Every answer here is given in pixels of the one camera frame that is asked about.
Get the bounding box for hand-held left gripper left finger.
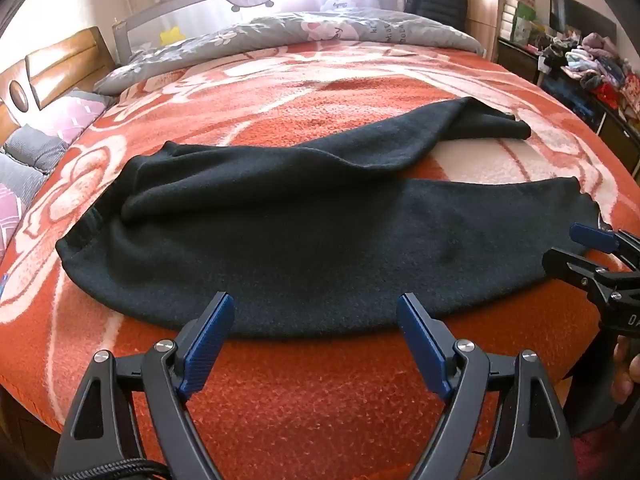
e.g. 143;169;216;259
52;291;236;480

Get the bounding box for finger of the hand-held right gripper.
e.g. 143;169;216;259
542;246;626;308
570;222;640;273

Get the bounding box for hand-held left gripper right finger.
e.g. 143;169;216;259
396;292;581;480

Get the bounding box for black pants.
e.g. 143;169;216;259
55;96;603;341

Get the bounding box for person's right hand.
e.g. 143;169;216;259
613;335;640;406

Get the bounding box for orange floral blanket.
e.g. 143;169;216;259
0;40;640;466

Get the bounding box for dark low cabinet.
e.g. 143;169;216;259
497;37;640;181

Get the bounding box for person's red clothing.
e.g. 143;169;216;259
570;430;640;480

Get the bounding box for pile of clothes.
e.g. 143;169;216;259
542;31;640;121

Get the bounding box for black flat screen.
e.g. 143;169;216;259
549;0;617;41

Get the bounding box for stack of boxes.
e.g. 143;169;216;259
500;0;538;46

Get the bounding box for pink grey quilted pad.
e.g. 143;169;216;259
0;87;118;261

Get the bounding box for wooden headboard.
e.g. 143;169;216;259
0;26;116;148

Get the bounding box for grey floral quilt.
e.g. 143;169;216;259
92;7;486;96

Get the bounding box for black braided cable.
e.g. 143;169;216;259
50;457;173;480

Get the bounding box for grey bed guard rail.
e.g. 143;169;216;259
111;0;311;66

